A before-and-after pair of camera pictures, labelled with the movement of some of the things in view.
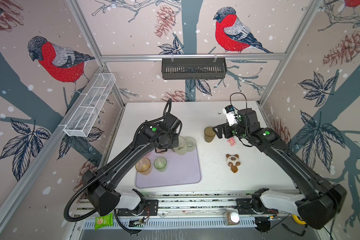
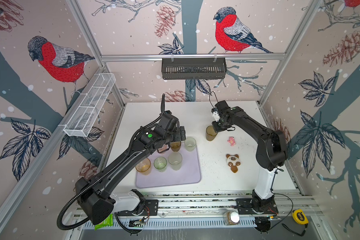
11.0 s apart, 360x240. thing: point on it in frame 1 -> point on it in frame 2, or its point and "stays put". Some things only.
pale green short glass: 191,143 stays put
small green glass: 160,163 stays put
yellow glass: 143,165 stays put
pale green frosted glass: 182,148 -> 175,159
